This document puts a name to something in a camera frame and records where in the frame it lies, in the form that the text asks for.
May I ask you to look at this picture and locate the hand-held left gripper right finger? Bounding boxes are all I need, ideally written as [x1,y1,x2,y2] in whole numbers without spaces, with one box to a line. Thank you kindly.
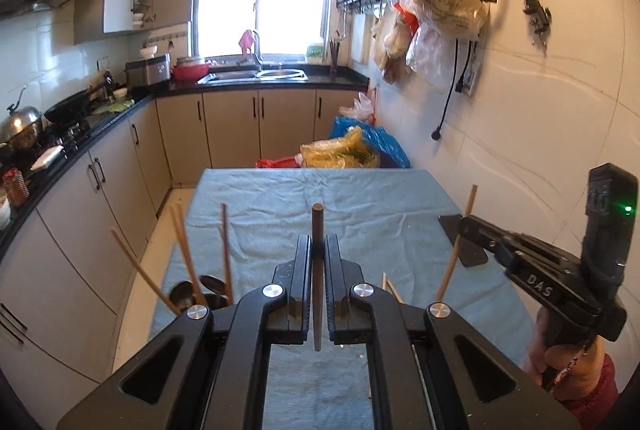
[324,235,583,430]

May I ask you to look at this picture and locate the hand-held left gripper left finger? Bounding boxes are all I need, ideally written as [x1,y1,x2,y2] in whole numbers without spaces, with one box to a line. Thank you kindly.
[57,235,313,430]

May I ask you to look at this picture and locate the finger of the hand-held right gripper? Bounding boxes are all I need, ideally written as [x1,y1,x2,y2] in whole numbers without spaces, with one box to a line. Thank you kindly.
[456,214,509,257]

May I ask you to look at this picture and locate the person's right forearm red sleeve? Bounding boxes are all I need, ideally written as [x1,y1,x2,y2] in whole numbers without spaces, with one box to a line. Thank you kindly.
[560,352,622,430]

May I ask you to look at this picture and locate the person's right hand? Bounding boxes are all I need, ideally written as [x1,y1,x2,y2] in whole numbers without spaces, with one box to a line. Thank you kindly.
[522,310,608,404]

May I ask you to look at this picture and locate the light blue tablecloth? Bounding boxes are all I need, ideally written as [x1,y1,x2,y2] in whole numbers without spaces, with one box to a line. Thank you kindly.
[149,167,538,430]

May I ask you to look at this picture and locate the red plastic bag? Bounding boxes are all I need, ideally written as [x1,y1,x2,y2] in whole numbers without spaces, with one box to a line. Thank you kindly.
[255,155,304,169]

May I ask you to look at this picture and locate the blue plastic bag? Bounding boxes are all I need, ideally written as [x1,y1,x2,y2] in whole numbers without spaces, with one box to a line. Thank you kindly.
[330,116,412,169]

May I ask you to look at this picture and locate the yellow plastic bag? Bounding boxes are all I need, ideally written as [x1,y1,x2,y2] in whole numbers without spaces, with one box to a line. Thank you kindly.
[299,126,382,169]

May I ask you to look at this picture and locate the white power strip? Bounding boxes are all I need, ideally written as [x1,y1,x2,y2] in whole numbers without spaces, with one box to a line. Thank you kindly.
[459,39,483,97]

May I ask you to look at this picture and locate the beige lower kitchen cabinets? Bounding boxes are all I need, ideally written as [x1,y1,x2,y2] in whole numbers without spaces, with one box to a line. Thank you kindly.
[0,88,371,383]

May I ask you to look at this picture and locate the white plastic bag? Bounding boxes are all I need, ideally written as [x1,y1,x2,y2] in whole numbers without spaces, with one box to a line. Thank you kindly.
[339,92,376,121]

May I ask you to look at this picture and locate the black kitchen countertop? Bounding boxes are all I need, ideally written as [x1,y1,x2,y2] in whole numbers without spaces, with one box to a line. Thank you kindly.
[0,68,371,256]

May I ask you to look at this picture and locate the steel sink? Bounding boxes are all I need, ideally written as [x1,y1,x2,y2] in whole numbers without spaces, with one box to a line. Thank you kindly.
[199,68,308,84]

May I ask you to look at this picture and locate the hanging plastic bags with food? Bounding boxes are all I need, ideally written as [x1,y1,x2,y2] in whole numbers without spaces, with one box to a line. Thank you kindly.
[372,0,436,86]

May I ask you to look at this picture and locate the utensil holder with dark chopsticks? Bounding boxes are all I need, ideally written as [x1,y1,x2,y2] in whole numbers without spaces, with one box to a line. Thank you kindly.
[326,38,343,75]

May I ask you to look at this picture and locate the steel faucet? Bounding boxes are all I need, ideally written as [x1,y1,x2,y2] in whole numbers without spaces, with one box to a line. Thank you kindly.
[250,30,264,72]

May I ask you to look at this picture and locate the red pot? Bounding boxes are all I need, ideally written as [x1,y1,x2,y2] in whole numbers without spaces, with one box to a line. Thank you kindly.
[172,56,212,82]

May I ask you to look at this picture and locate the green vegetables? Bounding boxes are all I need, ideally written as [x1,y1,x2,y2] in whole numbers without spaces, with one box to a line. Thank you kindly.
[94,98,136,115]

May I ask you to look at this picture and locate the gas stove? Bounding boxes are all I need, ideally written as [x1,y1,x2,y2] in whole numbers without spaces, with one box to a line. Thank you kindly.
[30,119,93,156]

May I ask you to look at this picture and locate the white tray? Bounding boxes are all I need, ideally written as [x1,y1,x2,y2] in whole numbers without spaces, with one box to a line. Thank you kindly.
[30,144,66,172]

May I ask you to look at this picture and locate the black wok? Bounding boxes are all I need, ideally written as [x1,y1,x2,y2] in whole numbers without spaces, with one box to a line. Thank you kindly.
[44,83,108,123]

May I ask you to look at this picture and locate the red patterned jar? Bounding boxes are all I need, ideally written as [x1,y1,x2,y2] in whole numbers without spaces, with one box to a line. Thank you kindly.
[2,167,28,207]

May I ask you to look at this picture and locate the open shelf with bowls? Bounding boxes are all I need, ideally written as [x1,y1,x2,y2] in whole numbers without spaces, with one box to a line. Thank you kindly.
[131,0,153,31]

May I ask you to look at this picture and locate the black power cable with plug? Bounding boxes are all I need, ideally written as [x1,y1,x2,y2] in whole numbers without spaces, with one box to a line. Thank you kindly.
[431,38,476,142]

